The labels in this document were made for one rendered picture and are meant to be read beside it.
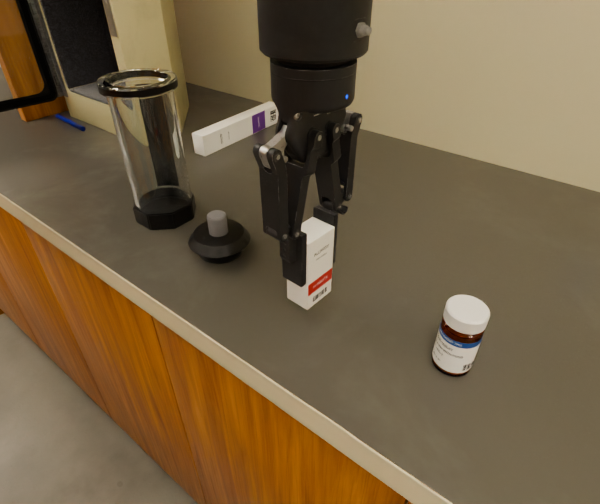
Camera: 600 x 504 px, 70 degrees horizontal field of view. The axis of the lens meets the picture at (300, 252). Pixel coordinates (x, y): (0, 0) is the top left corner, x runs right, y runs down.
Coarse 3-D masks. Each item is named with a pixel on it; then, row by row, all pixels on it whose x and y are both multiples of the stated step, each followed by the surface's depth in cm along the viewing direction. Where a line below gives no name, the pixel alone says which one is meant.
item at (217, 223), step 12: (216, 216) 61; (204, 228) 64; (216, 228) 61; (228, 228) 64; (240, 228) 64; (192, 240) 62; (204, 240) 62; (216, 240) 62; (228, 240) 62; (240, 240) 62; (204, 252) 61; (216, 252) 60; (228, 252) 61; (240, 252) 64
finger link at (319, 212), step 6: (318, 210) 48; (324, 210) 48; (330, 210) 48; (318, 216) 49; (324, 216) 48; (330, 216) 48; (336, 216) 48; (330, 222) 48; (336, 222) 48; (336, 228) 49; (336, 234) 49
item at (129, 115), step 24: (120, 72) 63; (144, 72) 64; (168, 72) 63; (168, 96) 61; (120, 120) 60; (144, 120) 60; (168, 120) 62; (120, 144) 63; (144, 144) 62; (168, 144) 63; (144, 168) 64; (168, 168) 65; (144, 192) 66; (168, 192) 67
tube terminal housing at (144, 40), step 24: (120, 0) 82; (144, 0) 85; (168, 0) 98; (120, 24) 83; (144, 24) 87; (168, 24) 96; (120, 48) 85; (144, 48) 89; (168, 48) 93; (72, 96) 107; (96, 120) 105
